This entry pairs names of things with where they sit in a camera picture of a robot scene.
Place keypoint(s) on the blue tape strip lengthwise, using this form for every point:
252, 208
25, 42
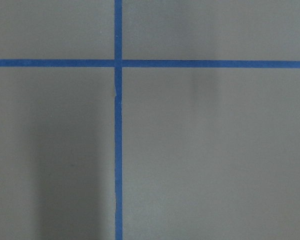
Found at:
118, 46

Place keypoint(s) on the blue tape strip crosswise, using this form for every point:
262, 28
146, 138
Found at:
137, 63

